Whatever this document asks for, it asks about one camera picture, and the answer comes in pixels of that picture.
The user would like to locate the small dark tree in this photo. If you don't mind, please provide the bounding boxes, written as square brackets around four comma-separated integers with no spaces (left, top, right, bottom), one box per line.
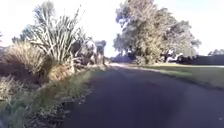
[94,39,108,65]

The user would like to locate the dark grey asphalt path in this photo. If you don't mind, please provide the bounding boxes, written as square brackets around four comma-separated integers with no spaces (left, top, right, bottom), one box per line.
[58,64,224,128]

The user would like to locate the large leafy tree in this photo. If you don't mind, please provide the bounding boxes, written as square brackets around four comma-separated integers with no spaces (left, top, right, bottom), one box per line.
[112,0,203,66]

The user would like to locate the tall flax bush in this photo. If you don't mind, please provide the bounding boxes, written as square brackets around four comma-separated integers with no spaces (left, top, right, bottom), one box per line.
[26,1,88,73]

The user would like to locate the grass verge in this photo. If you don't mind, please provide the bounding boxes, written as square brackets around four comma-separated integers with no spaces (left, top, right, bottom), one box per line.
[0,64,108,128]

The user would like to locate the green grass lawn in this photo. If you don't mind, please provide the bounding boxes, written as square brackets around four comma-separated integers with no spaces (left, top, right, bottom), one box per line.
[133,63,224,91]

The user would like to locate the dry tussock grass bush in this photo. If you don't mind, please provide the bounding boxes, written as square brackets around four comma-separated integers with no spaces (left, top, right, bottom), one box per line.
[0,41,51,84]

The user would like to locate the dark fence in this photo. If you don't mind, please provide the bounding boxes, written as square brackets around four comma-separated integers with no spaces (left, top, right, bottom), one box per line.
[176,54,224,66]

